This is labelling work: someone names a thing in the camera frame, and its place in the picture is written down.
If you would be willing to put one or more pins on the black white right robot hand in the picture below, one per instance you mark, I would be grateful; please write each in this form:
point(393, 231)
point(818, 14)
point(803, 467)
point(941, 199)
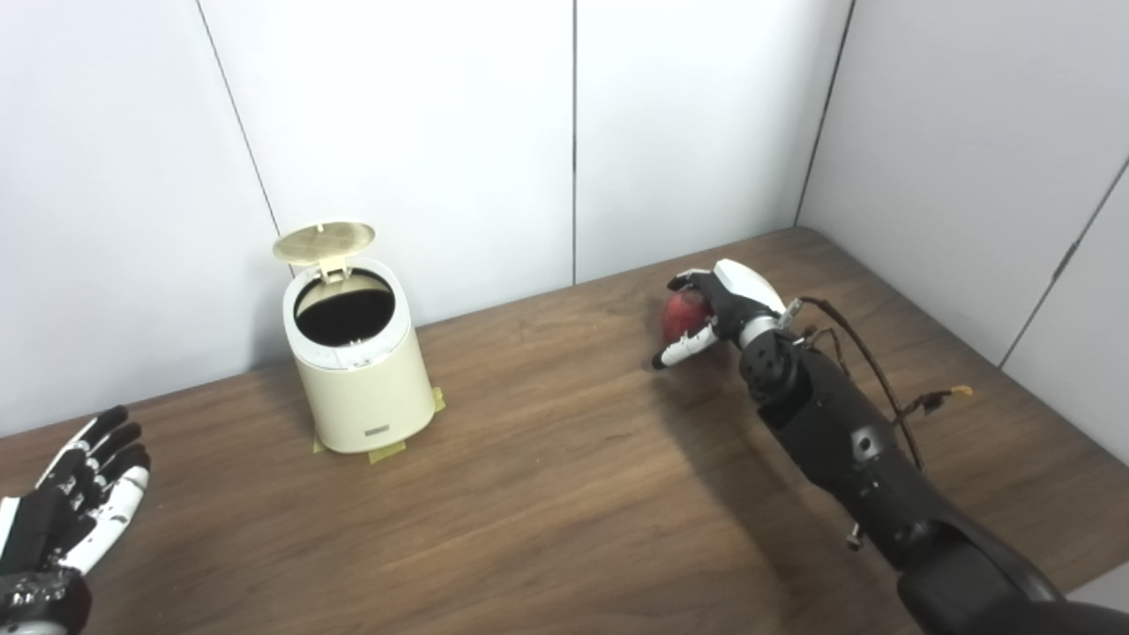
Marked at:
point(745, 295)

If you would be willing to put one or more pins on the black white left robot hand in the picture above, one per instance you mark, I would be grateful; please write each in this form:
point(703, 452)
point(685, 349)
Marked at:
point(53, 520)

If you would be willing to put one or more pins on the black wall panel hinge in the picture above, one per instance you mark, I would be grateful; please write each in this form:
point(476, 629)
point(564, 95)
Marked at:
point(1067, 256)

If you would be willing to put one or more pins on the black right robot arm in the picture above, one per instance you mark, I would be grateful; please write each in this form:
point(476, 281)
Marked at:
point(838, 423)

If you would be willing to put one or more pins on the cream-colored round bin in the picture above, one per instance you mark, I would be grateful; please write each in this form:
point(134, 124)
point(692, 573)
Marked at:
point(362, 397)

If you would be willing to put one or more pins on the cream round bin lid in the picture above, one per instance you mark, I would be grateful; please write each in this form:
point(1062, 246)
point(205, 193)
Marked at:
point(322, 240)

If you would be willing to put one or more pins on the red apple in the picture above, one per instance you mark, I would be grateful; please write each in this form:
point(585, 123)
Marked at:
point(684, 313)

